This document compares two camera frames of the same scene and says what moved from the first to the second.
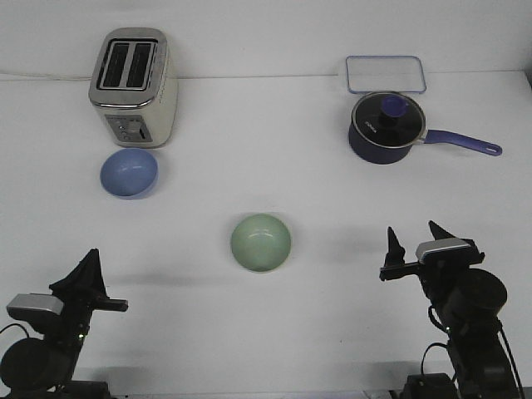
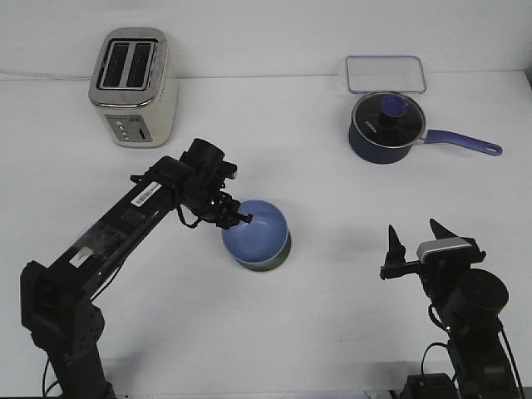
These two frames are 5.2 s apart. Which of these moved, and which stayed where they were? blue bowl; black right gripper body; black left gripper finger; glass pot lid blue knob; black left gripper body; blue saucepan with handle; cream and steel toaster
Moved: blue bowl; black left gripper finger; black left gripper body
Stayed: black right gripper body; blue saucepan with handle; glass pot lid blue knob; cream and steel toaster
